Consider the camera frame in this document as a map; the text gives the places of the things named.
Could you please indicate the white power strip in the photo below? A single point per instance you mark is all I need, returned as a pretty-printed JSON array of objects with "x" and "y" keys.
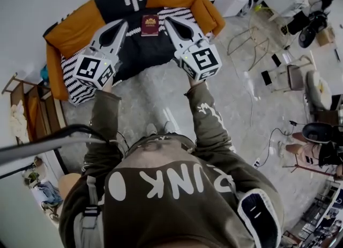
[{"x": 256, "y": 162}]

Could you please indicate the person's right white shoe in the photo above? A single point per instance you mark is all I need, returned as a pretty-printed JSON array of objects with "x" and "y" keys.
[{"x": 169, "y": 127}]

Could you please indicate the blue denim cloth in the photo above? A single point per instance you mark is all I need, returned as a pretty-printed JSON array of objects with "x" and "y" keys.
[{"x": 49, "y": 192}]

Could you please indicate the wooden shelf rack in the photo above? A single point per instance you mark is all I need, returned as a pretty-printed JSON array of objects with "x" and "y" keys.
[{"x": 51, "y": 113}]

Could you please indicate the round wooden stool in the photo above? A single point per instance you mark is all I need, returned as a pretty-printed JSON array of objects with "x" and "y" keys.
[{"x": 67, "y": 185}]

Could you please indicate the cream cloth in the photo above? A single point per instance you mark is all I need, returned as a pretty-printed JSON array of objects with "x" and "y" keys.
[{"x": 18, "y": 119}]

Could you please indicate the dark red book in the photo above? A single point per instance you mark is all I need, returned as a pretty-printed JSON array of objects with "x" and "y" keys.
[{"x": 150, "y": 27}]

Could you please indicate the person's left white shoe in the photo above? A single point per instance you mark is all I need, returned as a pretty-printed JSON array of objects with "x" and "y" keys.
[{"x": 151, "y": 129}]

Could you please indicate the person's olive sweatshirt torso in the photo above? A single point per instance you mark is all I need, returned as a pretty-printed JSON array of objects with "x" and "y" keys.
[{"x": 174, "y": 214}]

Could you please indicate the person's left forearm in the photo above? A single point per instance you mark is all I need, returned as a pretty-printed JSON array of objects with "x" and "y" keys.
[{"x": 104, "y": 115}]

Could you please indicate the cardboard box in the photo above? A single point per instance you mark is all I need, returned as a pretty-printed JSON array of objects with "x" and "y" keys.
[{"x": 325, "y": 36}]

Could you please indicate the person's right forearm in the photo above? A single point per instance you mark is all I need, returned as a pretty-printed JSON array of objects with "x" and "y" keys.
[{"x": 206, "y": 113}]

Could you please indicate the green potted plant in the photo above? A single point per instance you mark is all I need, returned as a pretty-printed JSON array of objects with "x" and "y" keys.
[{"x": 32, "y": 177}]

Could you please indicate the wooden tripod stand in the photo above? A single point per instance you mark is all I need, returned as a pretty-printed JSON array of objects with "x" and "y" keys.
[{"x": 313, "y": 168}]

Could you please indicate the orange sofa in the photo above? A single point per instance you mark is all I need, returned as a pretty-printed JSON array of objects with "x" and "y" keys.
[{"x": 72, "y": 30}]

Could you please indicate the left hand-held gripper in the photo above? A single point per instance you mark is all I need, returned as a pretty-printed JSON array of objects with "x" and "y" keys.
[{"x": 89, "y": 68}]

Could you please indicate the black phone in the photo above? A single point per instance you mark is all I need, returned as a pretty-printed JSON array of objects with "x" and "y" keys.
[
  {"x": 276, "y": 59},
  {"x": 266, "y": 77}
]

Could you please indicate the teal cloth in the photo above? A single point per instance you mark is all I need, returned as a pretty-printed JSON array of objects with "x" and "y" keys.
[{"x": 45, "y": 73}]

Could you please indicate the person's white shoe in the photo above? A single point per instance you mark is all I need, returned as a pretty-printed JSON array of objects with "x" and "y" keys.
[
  {"x": 169, "y": 127},
  {"x": 151, "y": 129}
]

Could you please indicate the black white striped blanket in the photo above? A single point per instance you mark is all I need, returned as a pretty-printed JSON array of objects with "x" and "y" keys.
[{"x": 144, "y": 51}]

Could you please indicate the grey fluffy chair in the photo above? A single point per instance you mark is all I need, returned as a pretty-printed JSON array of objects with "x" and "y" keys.
[{"x": 317, "y": 89}]

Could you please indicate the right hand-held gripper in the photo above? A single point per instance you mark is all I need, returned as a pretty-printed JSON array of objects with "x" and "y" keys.
[{"x": 203, "y": 60}]

